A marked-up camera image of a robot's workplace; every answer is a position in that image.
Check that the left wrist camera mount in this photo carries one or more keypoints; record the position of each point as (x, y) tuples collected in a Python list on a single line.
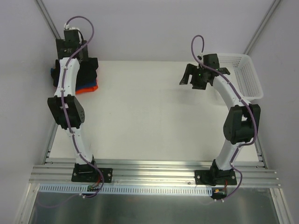
[(72, 34)]

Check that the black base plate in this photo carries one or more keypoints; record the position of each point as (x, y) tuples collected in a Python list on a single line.
[(86, 173), (207, 177)]

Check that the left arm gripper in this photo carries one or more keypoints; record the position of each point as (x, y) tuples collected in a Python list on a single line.
[(88, 73)]

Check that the folded blue t shirt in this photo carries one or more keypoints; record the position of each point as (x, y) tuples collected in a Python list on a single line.
[(85, 75)]

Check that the white slotted cable duct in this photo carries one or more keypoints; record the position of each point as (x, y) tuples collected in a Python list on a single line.
[(127, 190)]

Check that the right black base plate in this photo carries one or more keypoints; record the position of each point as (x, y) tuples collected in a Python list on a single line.
[(207, 177)]

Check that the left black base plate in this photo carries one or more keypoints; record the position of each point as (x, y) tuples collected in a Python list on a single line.
[(86, 173)]

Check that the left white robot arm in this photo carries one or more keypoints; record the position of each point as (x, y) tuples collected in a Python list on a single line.
[(74, 71)]

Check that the folded orange t shirt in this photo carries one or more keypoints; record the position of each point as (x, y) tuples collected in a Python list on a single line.
[(89, 87)]

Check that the white perforated plastic basket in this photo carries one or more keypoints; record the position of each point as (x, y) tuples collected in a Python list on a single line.
[(242, 74)]

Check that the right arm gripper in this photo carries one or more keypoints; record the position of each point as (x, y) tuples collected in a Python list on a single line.
[(199, 82)]

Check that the aluminium frame rail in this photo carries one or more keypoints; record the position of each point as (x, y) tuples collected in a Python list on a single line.
[(154, 173)]

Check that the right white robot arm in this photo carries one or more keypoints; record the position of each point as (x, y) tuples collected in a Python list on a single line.
[(241, 124)]

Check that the black t shirt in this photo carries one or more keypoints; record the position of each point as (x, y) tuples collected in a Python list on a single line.
[(92, 63)]

